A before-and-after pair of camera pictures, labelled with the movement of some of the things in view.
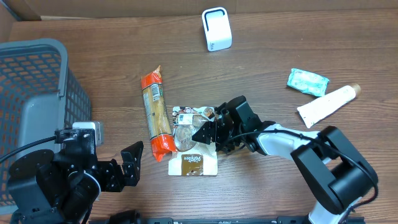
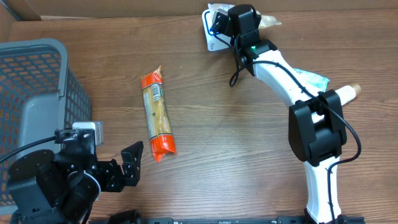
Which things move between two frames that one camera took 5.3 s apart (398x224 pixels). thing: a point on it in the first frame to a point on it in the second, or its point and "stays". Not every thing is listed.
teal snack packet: [305, 82] stays
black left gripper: [115, 174] stays
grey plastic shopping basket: [39, 94] stays
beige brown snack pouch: [192, 157] to [265, 21]
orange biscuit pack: [158, 124] stays
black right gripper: [222, 131] to [221, 18]
